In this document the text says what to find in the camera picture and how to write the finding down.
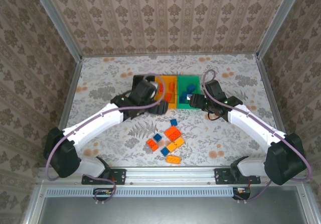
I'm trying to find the large red-orange lego brick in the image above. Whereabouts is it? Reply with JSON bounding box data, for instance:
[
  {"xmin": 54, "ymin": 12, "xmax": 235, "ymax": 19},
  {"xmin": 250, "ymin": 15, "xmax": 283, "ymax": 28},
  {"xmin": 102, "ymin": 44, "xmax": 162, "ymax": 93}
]
[{"xmin": 164, "ymin": 125, "xmax": 183, "ymax": 142}]

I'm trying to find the long yellow lego brick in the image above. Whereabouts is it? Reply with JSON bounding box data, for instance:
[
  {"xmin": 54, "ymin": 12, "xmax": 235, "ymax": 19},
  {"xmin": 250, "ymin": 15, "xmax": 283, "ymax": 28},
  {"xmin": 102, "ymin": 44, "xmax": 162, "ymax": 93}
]
[
  {"xmin": 166, "ymin": 137, "xmax": 186, "ymax": 153},
  {"xmin": 166, "ymin": 155, "xmax": 182, "ymax": 164}
]

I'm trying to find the green plastic container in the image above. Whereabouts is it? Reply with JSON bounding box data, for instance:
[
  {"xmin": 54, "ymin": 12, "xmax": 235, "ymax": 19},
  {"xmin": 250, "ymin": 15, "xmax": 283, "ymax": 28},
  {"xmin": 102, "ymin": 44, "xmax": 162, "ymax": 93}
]
[{"xmin": 177, "ymin": 75, "xmax": 202, "ymax": 109}]

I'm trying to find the orange plastic container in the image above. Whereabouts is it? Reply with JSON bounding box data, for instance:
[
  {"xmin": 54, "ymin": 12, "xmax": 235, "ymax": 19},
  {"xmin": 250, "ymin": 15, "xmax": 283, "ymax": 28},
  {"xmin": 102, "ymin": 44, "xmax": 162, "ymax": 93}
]
[{"xmin": 153, "ymin": 75, "xmax": 179, "ymax": 109}]

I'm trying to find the black plastic container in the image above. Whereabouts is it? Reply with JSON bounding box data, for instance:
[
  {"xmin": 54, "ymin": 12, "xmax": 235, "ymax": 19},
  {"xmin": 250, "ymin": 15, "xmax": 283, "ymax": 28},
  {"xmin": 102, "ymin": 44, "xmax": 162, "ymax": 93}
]
[{"xmin": 132, "ymin": 75, "xmax": 156, "ymax": 101}]

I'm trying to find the black connector socket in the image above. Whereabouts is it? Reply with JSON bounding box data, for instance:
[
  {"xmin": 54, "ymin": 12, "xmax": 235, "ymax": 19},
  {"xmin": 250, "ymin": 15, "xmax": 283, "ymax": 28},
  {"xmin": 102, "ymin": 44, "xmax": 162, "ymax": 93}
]
[{"xmin": 232, "ymin": 186, "xmax": 251, "ymax": 199}]

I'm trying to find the grey metal panel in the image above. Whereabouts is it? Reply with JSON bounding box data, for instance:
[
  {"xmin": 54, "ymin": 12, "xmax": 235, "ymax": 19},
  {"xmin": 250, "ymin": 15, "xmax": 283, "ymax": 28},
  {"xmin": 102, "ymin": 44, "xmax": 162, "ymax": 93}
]
[{"xmin": 24, "ymin": 185, "xmax": 321, "ymax": 224}]

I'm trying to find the aluminium back rail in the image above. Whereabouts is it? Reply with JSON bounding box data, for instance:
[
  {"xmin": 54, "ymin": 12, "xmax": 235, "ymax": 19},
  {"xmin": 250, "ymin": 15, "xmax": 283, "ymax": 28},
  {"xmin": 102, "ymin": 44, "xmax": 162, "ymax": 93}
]
[{"xmin": 81, "ymin": 53, "xmax": 260, "ymax": 58}]

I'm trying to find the aluminium side rail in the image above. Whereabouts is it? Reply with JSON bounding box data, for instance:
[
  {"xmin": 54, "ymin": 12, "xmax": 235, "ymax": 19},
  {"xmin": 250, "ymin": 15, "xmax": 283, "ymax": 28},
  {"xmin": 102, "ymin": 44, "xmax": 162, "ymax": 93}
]
[
  {"xmin": 47, "ymin": 57, "xmax": 83, "ymax": 167},
  {"xmin": 255, "ymin": 55, "xmax": 296, "ymax": 166}
]

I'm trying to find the aluminium front rail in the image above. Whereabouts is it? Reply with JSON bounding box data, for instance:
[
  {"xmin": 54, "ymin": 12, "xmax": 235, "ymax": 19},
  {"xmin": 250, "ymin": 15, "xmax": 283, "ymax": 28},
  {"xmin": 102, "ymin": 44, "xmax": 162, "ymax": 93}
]
[{"xmin": 37, "ymin": 167, "xmax": 308, "ymax": 185}]

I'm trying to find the grey slotted cable duct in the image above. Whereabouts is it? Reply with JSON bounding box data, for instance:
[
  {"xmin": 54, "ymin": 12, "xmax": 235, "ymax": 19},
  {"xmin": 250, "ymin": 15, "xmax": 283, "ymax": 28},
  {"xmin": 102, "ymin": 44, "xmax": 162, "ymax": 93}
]
[{"xmin": 46, "ymin": 186, "xmax": 239, "ymax": 197}]

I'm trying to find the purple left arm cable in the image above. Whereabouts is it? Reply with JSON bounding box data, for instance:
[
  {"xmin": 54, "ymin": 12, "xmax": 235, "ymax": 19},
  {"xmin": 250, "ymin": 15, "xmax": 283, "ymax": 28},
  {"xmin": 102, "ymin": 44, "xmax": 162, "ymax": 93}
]
[{"xmin": 46, "ymin": 73, "xmax": 166, "ymax": 205}]

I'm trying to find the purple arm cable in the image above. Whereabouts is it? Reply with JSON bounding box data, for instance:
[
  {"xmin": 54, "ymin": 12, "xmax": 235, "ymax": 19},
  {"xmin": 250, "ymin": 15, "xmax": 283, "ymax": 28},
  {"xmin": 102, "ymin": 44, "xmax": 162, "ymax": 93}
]
[
  {"xmin": 46, "ymin": 73, "xmax": 166, "ymax": 205},
  {"xmin": 202, "ymin": 69, "xmax": 313, "ymax": 204}
]

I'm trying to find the aluminium frame post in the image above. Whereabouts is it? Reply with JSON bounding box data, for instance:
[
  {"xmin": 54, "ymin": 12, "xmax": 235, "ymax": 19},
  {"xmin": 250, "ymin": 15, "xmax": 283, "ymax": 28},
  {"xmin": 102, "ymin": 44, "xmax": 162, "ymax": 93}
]
[
  {"xmin": 256, "ymin": 0, "xmax": 306, "ymax": 59},
  {"xmin": 29, "ymin": 0, "xmax": 83, "ymax": 62}
]

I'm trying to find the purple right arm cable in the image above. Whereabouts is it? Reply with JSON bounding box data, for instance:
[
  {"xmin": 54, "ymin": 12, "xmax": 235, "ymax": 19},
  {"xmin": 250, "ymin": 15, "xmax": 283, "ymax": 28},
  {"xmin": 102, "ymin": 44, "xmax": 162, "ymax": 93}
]
[{"xmin": 202, "ymin": 69, "xmax": 313, "ymax": 204}]

